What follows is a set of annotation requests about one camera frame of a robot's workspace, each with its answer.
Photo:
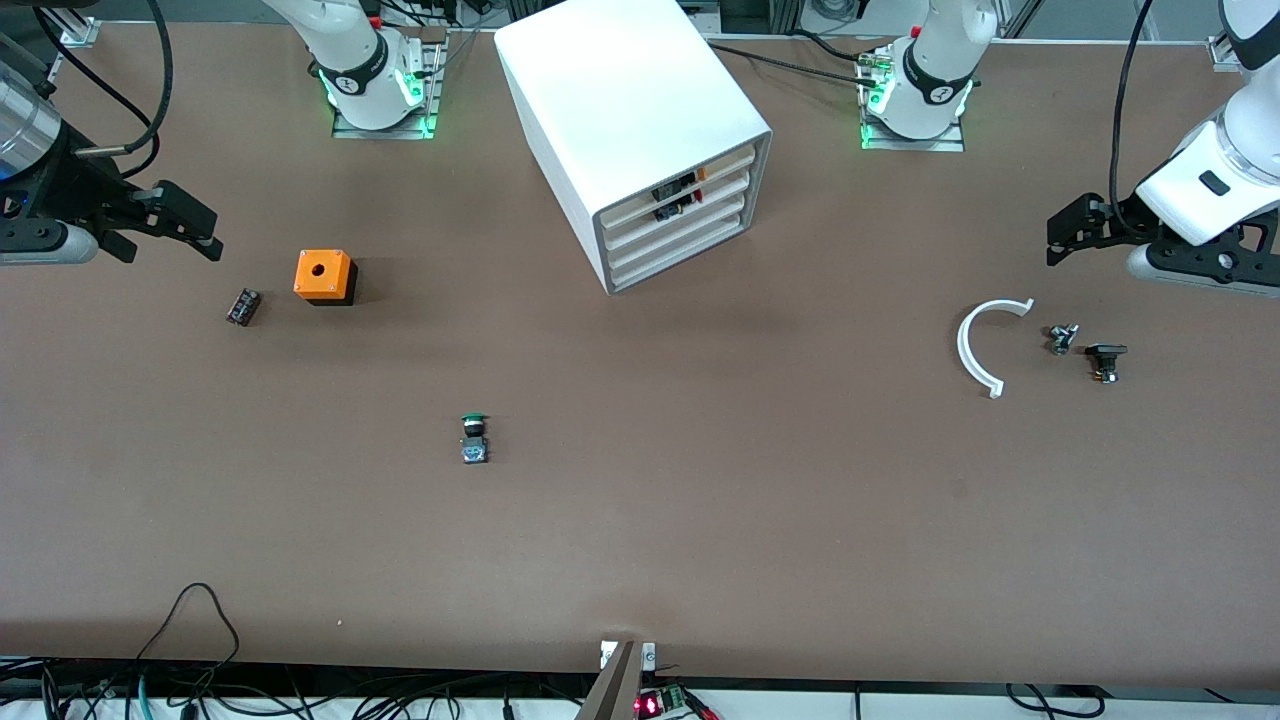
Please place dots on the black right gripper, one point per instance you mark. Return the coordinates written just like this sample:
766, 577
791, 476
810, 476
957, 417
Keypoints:
72, 186

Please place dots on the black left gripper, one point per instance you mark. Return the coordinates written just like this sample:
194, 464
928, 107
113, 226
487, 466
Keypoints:
1122, 220

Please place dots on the green push button switch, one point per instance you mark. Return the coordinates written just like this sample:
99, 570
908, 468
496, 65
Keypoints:
474, 440

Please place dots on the white plastic drawer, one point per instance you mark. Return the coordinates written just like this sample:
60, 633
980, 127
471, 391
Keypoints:
690, 222
690, 245

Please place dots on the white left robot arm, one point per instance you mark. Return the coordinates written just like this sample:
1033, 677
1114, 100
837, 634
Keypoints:
940, 60

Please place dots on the cream drawer with parts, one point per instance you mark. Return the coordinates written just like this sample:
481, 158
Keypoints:
725, 183
725, 160

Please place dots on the white drawer cabinet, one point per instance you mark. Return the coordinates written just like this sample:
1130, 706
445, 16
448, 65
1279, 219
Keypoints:
620, 90

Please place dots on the small black terminal block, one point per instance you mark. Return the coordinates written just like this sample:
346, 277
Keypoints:
243, 306

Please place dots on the small metal contact block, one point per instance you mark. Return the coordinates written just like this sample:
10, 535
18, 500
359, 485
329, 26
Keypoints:
1063, 338

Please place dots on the black red stored component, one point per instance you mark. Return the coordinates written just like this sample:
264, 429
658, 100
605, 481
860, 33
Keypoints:
675, 209

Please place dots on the black orange stored component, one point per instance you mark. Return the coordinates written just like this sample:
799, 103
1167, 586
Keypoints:
675, 185

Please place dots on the circuit board with red light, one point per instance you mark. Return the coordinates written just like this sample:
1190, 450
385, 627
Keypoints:
655, 704

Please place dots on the orange button enclosure box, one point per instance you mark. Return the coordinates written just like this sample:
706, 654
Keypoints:
322, 272

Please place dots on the small black switch part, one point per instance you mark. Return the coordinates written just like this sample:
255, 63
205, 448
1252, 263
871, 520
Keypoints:
1105, 355

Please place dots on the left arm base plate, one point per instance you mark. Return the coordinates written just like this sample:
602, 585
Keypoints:
950, 143

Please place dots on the white curved plastic bracket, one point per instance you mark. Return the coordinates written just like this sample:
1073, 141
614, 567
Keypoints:
966, 350

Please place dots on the aluminium frame profile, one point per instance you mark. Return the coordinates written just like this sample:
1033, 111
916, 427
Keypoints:
80, 32
1218, 50

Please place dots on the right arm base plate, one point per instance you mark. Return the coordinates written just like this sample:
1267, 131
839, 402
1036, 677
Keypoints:
432, 110

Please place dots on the grey metal mounting bracket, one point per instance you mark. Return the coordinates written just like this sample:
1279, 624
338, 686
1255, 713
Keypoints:
618, 685

